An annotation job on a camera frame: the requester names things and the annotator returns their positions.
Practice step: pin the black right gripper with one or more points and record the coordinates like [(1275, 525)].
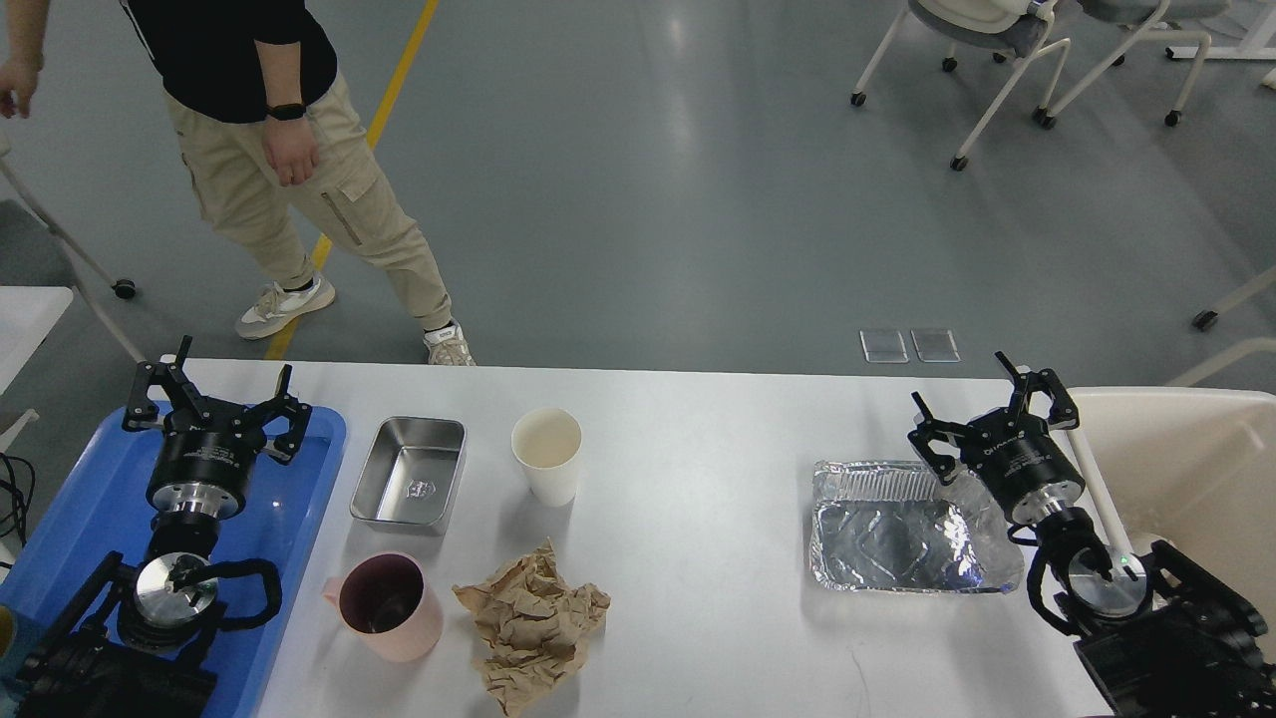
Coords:
[(1012, 454)]

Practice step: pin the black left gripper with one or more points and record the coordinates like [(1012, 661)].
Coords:
[(208, 470)]

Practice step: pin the stainless steel rectangular container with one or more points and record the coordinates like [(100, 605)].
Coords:
[(411, 477)]

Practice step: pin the pink plastic mug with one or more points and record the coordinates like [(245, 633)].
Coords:
[(388, 601)]

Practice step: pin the brown paper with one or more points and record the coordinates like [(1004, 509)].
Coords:
[(536, 626)]

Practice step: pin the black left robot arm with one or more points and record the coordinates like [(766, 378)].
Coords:
[(132, 640)]

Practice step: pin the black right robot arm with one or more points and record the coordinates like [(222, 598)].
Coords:
[(1158, 634)]

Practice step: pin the right floor socket plate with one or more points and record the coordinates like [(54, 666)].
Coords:
[(935, 345)]

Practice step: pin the floor socket plate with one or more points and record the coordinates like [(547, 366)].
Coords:
[(883, 347), (935, 345)]

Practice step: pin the blue plastic tray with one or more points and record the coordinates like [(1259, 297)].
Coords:
[(103, 506)]

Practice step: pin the aluminium foil tray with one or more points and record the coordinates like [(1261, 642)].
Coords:
[(893, 526)]

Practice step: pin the left floor socket plate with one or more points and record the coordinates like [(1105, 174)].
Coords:
[(883, 347)]

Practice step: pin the beige plastic bin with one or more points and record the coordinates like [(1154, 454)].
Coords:
[(1196, 467)]

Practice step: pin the white side table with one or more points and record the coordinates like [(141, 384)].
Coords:
[(28, 314)]

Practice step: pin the grey chair at left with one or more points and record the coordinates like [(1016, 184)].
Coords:
[(70, 248)]

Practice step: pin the teal object at corner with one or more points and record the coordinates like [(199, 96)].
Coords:
[(17, 634)]

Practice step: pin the person in khaki trousers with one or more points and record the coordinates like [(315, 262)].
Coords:
[(264, 125)]

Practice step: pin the white paper cup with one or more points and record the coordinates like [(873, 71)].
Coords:
[(546, 445)]

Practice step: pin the white office chair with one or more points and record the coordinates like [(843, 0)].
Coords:
[(1143, 22), (1018, 30)]

